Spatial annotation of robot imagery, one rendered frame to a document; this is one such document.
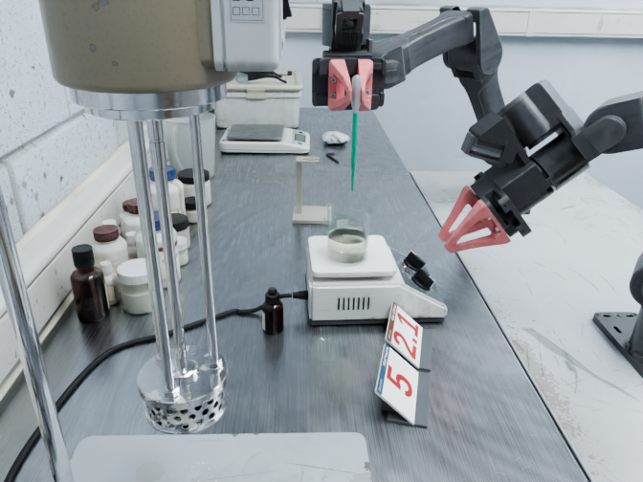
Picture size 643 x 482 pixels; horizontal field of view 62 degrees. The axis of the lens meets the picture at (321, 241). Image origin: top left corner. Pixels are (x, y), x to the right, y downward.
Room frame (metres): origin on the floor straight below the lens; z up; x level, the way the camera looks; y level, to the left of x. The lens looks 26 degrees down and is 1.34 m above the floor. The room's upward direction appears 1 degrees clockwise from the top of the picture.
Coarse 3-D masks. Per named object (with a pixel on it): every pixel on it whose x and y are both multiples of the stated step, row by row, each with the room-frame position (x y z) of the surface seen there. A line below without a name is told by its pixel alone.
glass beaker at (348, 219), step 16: (336, 208) 0.71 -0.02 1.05; (352, 208) 0.72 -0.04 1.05; (368, 208) 0.70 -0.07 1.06; (336, 224) 0.67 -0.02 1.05; (352, 224) 0.66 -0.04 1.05; (368, 224) 0.68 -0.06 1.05; (336, 240) 0.67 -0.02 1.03; (352, 240) 0.66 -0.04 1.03; (368, 240) 0.69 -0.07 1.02; (336, 256) 0.67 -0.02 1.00; (352, 256) 0.66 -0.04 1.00
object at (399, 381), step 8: (392, 352) 0.54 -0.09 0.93; (392, 360) 0.53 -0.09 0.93; (400, 360) 0.54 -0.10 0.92; (392, 368) 0.51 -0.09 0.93; (400, 368) 0.52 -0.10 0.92; (408, 368) 0.53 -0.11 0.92; (392, 376) 0.50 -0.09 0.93; (400, 376) 0.51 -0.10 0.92; (408, 376) 0.52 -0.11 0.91; (384, 384) 0.48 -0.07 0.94; (392, 384) 0.49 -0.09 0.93; (400, 384) 0.50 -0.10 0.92; (408, 384) 0.51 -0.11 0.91; (384, 392) 0.47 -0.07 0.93; (392, 392) 0.48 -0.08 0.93; (400, 392) 0.48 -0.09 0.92; (408, 392) 0.49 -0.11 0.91; (392, 400) 0.47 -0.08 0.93; (400, 400) 0.47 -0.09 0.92; (408, 400) 0.48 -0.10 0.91; (400, 408) 0.46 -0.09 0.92; (408, 408) 0.47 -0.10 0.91; (408, 416) 0.46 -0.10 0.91
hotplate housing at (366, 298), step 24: (312, 288) 0.64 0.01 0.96; (336, 288) 0.64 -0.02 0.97; (360, 288) 0.64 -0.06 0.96; (384, 288) 0.65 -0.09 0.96; (408, 288) 0.65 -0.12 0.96; (312, 312) 0.64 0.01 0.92; (336, 312) 0.64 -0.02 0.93; (360, 312) 0.64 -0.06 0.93; (384, 312) 0.65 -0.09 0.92; (408, 312) 0.65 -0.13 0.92; (432, 312) 0.65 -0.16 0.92
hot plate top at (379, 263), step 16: (320, 240) 0.75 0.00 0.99; (384, 240) 0.75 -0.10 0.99; (320, 256) 0.69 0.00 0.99; (368, 256) 0.69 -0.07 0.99; (384, 256) 0.70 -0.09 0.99; (320, 272) 0.65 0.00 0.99; (336, 272) 0.65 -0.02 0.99; (352, 272) 0.65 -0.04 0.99; (368, 272) 0.65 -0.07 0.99; (384, 272) 0.65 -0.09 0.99
